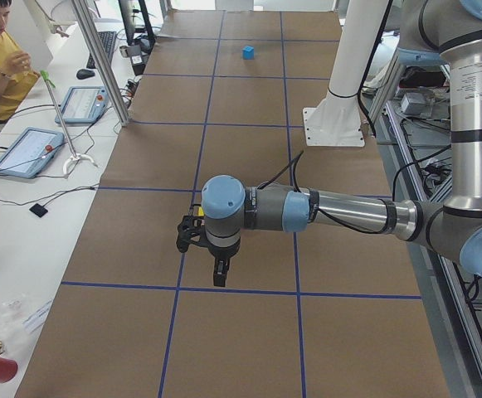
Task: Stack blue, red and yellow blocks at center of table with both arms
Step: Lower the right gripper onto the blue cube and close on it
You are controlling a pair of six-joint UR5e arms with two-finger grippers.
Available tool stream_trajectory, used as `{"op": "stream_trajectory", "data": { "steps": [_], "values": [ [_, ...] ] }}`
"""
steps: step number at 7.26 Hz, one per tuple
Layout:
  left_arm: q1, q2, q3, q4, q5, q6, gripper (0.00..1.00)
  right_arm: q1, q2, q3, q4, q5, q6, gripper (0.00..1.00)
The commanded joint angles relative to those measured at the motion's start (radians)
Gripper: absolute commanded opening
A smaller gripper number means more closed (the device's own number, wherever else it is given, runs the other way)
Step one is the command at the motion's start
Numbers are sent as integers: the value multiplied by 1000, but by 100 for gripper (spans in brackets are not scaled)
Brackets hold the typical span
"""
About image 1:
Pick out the blue cube block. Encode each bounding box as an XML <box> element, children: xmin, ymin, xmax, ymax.
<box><xmin>242</xmin><ymin>46</ymin><xmax>255</xmax><ymax>60</ymax></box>

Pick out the silver rod white stand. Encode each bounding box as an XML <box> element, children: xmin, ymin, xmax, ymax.
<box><xmin>40</xmin><ymin>70</ymin><xmax>98</xmax><ymax>177</ymax></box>

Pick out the small black square pad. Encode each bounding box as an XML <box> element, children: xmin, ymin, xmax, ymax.
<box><xmin>29</xmin><ymin>203</ymin><xmax>48</xmax><ymax>218</ymax></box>

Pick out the far blue teach pendant tablet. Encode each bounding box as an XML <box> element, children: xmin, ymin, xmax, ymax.
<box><xmin>60</xmin><ymin>86</ymin><xmax>109</xmax><ymax>125</ymax></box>

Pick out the blue teach pendant tablet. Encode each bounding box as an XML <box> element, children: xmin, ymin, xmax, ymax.
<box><xmin>0</xmin><ymin>127</ymin><xmax>64</xmax><ymax>179</ymax></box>
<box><xmin>60</xmin><ymin>86</ymin><xmax>109</xmax><ymax>125</ymax></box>

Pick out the near blue teach pendant tablet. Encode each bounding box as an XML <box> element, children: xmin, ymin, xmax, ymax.
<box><xmin>0</xmin><ymin>127</ymin><xmax>64</xmax><ymax>179</ymax></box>

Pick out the black monitor stand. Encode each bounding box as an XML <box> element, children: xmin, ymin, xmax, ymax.
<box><xmin>118</xmin><ymin>0</ymin><xmax>156</xmax><ymax>54</ymax></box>

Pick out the black computer mouse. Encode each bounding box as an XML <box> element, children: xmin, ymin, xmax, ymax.
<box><xmin>75</xmin><ymin>69</ymin><xmax>95</xmax><ymax>80</ymax></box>

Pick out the grey power adapter box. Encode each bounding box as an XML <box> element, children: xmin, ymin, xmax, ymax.
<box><xmin>401</xmin><ymin>92</ymin><xmax>426</xmax><ymax>115</ymax></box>

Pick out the black computer keyboard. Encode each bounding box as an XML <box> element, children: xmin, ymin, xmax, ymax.
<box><xmin>86</xmin><ymin>31</ymin><xmax>117</xmax><ymax>69</ymax></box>

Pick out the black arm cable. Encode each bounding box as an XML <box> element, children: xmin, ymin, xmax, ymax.
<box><xmin>260</xmin><ymin>149</ymin><xmax>391</xmax><ymax>234</ymax></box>

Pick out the white central pedestal column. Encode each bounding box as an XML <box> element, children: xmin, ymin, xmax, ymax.
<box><xmin>303</xmin><ymin>0</ymin><xmax>392</xmax><ymax>148</ymax></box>

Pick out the aluminium frame post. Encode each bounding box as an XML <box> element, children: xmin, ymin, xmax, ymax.
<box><xmin>71</xmin><ymin>0</ymin><xmax>129</xmax><ymax>127</ymax></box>

